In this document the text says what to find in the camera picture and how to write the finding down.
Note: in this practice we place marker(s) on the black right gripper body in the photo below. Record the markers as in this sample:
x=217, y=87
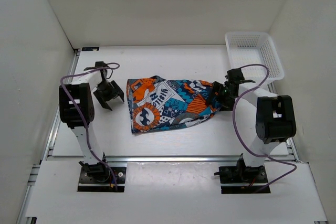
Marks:
x=224, y=97

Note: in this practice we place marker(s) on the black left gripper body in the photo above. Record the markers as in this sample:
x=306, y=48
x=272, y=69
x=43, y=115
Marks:
x=106, y=90

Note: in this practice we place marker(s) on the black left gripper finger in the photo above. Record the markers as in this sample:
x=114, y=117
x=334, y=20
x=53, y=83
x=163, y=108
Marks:
x=117, y=91
x=102, y=100

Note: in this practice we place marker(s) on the colourful patterned shorts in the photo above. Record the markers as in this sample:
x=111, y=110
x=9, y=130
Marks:
x=157, y=104

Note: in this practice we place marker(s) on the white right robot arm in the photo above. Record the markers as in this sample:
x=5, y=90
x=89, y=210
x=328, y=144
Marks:
x=275, y=118

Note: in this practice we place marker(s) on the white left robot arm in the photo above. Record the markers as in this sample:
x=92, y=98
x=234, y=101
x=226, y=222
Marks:
x=76, y=110

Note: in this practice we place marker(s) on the white plastic mesh basket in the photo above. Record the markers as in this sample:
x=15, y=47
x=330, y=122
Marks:
x=255, y=49

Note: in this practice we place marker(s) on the white front cover board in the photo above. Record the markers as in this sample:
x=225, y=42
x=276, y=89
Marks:
x=171, y=193

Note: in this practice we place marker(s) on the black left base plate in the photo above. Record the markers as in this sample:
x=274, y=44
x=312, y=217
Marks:
x=105, y=184

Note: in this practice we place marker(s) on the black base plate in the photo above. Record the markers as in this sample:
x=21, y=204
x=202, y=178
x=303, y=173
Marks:
x=250, y=181
x=105, y=184

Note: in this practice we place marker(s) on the aluminium table frame rail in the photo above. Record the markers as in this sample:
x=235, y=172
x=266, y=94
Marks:
x=211, y=142

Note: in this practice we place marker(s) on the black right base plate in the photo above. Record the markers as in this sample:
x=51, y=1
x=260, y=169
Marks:
x=250, y=181

